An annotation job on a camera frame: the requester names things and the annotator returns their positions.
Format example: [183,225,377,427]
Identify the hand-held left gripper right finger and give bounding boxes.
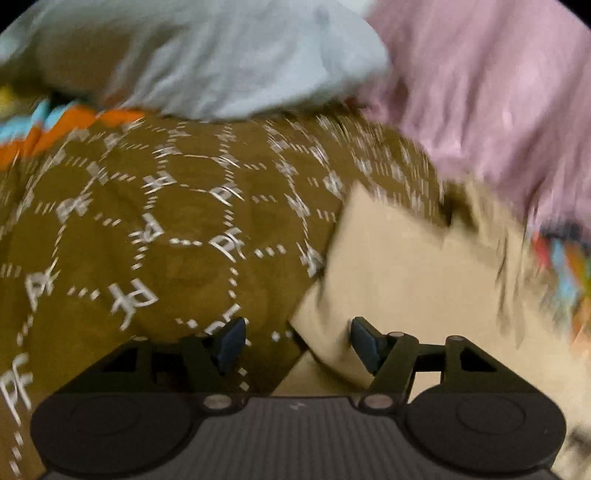
[349,316,525,414]

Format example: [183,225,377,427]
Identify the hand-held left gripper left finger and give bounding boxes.
[74,316,249,412]

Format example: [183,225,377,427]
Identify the beige garment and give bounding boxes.
[270,182,591,480]

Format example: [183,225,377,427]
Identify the brown printed blanket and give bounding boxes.
[0,44,591,480]

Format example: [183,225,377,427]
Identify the pink cloth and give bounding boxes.
[355,0,591,243]

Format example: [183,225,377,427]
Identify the light blue pillow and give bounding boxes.
[0,0,393,123]

